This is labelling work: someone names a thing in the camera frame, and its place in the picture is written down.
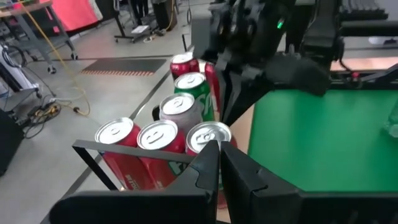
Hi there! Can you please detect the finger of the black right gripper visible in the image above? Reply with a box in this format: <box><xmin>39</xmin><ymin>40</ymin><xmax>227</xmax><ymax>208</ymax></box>
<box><xmin>217</xmin><ymin>72</ymin><xmax>233</xmax><ymax>123</ymax></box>
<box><xmin>225</xmin><ymin>75</ymin><xmax>259</xmax><ymax>126</ymax></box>

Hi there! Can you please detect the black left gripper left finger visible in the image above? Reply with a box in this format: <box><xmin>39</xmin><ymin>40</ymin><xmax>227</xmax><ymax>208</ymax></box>
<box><xmin>49</xmin><ymin>139</ymin><xmax>220</xmax><ymax>224</ymax></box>

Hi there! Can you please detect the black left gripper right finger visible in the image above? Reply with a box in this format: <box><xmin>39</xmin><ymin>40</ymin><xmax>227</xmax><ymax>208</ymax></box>
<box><xmin>220</xmin><ymin>141</ymin><xmax>398</xmax><ymax>224</ymax></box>

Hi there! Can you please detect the green table mat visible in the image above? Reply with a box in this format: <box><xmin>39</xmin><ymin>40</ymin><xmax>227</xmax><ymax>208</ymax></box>
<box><xmin>248</xmin><ymin>89</ymin><xmax>398</xmax><ymax>192</ymax></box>

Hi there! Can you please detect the grey desk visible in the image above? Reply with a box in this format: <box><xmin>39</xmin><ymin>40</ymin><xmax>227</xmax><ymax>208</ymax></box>
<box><xmin>338</xmin><ymin>0</ymin><xmax>398</xmax><ymax>52</ymax></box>

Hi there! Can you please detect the black computer tower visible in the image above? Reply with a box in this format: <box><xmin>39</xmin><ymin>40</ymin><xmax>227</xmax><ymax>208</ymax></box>
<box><xmin>152</xmin><ymin>0</ymin><xmax>178</xmax><ymax>32</ymax></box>

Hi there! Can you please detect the black backlit keyboard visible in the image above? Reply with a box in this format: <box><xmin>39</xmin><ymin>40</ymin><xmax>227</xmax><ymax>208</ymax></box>
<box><xmin>340</xmin><ymin>0</ymin><xmax>389</xmax><ymax>21</ymax></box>

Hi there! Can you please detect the black orange-striped floor mat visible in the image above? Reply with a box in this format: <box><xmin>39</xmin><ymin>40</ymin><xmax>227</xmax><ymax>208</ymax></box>
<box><xmin>80</xmin><ymin>57</ymin><xmax>168</xmax><ymax>77</ymax></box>

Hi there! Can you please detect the white paper sheet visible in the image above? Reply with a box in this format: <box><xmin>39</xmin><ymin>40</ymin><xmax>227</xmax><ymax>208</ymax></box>
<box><xmin>130</xmin><ymin>24</ymin><xmax>150</xmax><ymax>35</ymax></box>

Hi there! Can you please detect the black rolling stand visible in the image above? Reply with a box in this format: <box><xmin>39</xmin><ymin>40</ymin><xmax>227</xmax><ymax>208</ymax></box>
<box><xmin>113</xmin><ymin>0</ymin><xmax>158</xmax><ymax>44</ymax></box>

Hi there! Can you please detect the red cloth panel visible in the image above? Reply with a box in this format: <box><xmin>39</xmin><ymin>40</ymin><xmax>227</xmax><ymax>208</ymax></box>
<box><xmin>46</xmin><ymin>0</ymin><xmax>103</xmax><ymax>34</ymax></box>

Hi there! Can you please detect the black box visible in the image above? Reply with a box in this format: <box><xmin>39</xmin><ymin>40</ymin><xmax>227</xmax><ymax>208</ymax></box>
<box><xmin>0</xmin><ymin>108</ymin><xmax>25</xmax><ymax>177</ymax></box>

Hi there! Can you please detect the white utility cart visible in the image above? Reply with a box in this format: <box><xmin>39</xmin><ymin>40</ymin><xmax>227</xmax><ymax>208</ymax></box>
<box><xmin>0</xmin><ymin>42</ymin><xmax>43</xmax><ymax>113</ymax></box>

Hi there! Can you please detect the grey rolling workbench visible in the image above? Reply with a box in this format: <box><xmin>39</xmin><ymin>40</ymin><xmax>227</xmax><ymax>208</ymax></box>
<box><xmin>0</xmin><ymin>0</ymin><xmax>78</xmax><ymax>74</ymax></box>

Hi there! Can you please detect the wooden shelf with black frame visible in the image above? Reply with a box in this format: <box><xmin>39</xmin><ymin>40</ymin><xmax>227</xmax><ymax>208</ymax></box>
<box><xmin>72</xmin><ymin>32</ymin><xmax>256</xmax><ymax>224</ymax></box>

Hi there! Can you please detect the floor cable bundle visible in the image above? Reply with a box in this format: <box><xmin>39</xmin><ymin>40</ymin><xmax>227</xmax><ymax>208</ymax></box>
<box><xmin>21</xmin><ymin>93</ymin><xmax>91</xmax><ymax>140</ymax></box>

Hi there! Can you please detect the yellow cable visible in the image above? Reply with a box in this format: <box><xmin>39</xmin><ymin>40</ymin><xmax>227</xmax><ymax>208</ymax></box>
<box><xmin>17</xmin><ymin>0</ymin><xmax>91</xmax><ymax>118</ymax></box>

